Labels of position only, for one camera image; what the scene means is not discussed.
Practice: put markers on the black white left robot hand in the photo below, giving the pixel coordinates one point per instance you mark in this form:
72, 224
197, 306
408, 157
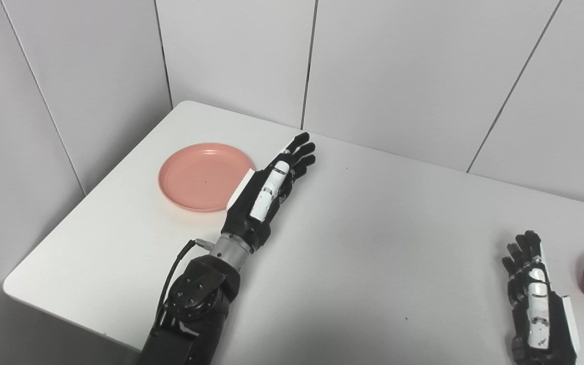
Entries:
244, 218

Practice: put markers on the pink plate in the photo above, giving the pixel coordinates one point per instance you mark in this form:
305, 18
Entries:
198, 177

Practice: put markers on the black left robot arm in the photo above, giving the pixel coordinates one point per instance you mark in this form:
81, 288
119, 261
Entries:
195, 304

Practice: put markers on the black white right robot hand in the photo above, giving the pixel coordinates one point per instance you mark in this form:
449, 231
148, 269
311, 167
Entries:
558, 329

